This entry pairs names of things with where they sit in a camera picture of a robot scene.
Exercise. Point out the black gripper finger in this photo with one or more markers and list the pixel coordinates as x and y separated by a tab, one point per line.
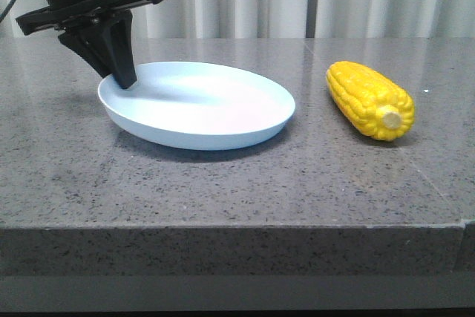
117	39
84	50

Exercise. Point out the light blue round plate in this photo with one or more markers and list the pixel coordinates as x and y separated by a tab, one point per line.
198	105

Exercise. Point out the yellow corn cob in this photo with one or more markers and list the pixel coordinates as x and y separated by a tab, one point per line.
375	105

